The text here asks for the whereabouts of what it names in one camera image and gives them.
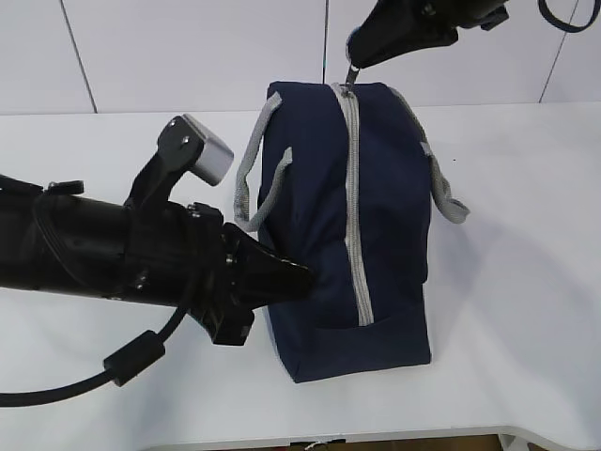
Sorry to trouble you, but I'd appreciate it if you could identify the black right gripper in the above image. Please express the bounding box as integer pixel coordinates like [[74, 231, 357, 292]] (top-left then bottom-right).
[[347, 0, 509, 70]]

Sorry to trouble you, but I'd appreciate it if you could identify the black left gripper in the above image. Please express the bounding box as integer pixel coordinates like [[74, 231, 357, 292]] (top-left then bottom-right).
[[124, 202, 314, 346]]

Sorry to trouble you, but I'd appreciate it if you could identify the navy blue lunch bag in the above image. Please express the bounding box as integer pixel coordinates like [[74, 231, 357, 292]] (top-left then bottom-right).
[[234, 81, 470, 383]]

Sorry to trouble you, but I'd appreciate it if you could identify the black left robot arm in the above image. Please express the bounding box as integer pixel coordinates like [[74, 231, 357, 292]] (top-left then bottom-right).
[[1, 177, 314, 346]]

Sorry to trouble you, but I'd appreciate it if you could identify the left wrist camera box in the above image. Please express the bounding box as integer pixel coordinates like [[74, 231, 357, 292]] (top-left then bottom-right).
[[125, 114, 234, 211]]

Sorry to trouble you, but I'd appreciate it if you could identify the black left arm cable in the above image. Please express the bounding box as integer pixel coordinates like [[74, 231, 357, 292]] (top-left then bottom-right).
[[0, 262, 198, 408]]

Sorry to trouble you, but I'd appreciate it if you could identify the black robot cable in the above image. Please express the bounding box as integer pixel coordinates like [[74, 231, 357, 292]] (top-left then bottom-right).
[[536, 0, 601, 35]]

